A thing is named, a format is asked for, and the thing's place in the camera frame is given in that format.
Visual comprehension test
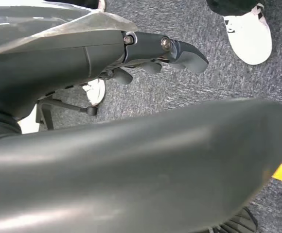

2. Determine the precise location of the black chair base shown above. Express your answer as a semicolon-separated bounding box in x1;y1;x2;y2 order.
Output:
35;96;98;131

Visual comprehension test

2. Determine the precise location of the black ribbed shoe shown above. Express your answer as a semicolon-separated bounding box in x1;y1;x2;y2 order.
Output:
199;206;258;233

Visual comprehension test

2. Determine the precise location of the ribbed grey left arm sleeve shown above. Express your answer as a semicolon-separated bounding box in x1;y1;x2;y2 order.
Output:
0;106;23;138

